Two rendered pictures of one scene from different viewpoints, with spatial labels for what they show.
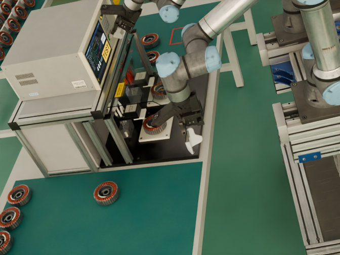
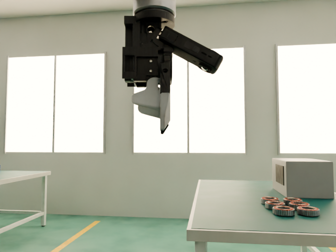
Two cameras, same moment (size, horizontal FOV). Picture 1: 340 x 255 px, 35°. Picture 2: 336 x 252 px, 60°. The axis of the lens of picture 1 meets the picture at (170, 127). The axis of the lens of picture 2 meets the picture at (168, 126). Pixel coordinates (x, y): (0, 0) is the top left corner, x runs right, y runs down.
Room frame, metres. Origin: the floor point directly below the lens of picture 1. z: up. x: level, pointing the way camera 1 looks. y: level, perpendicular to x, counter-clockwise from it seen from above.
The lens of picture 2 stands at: (1.85, -0.17, 1.13)
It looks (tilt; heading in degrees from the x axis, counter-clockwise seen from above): 3 degrees up; 165
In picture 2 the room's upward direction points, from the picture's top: straight up
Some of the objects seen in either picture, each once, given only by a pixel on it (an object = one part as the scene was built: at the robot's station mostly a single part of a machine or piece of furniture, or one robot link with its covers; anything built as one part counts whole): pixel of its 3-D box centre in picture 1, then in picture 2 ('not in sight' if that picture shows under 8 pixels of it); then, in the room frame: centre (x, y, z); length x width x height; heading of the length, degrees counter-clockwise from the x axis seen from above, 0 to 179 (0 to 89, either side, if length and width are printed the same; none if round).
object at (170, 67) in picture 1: (172, 71); not in sight; (1.36, -0.07, 1.45); 0.09 x 0.08 x 0.11; 84
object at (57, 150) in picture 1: (57, 149); not in sight; (1.91, 0.51, 0.91); 0.28 x 0.03 x 0.32; 67
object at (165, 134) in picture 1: (156, 128); not in sight; (1.94, 0.06, 0.78); 0.15 x 0.15 x 0.01; 67
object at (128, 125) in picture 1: (126, 128); not in sight; (2.00, 0.19, 0.80); 0.08 x 0.05 x 0.06; 157
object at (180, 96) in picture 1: (178, 90); (154, 6); (1.37, -0.07, 1.37); 0.08 x 0.08 x 0.05
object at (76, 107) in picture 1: (75, 70); not in sight; (2.18, 0.31, 1.09); 0.68 x 0.44 x 0.05; 157
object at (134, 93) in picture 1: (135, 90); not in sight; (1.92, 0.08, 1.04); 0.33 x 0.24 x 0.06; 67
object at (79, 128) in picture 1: (101, 95); not in sight; (2.15, 0.25, 0.92); 0.66 x 0.01 x 0.30; 157
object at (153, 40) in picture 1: (150, 40); not in sight; (2.69, -0.08, 0.77); 0.11 x 0.11 x 0.04
